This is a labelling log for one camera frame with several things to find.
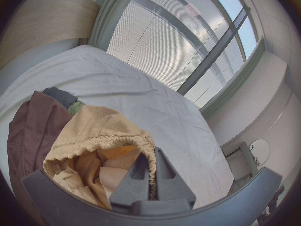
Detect tan shorts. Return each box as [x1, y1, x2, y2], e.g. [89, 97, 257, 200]
[43, 105, 156, 210]

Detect grey-green curtain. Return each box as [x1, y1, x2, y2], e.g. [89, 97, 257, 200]
[87, 0, 146, 54]

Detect round white mirror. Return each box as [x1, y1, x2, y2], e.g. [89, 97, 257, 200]
[250, 139, 270, 161]

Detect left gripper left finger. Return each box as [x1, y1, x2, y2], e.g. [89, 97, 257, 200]
[110, 153, 151, 209]

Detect dark grey garment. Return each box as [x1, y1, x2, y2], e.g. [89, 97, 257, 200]
[42, 87, 78, 109]

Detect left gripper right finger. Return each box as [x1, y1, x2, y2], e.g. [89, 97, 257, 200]
[149, 146, 196, 209]

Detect green garment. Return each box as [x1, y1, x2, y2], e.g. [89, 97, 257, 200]
[68, 101, 85, 116]

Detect brown garment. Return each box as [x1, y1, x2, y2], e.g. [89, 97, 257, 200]
[7, 91, 73, 221]

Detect bed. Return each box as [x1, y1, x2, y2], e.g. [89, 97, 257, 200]
[0, 0, 235, 212]

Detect window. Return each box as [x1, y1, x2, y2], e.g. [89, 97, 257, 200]
[106, 0, 259, 109]

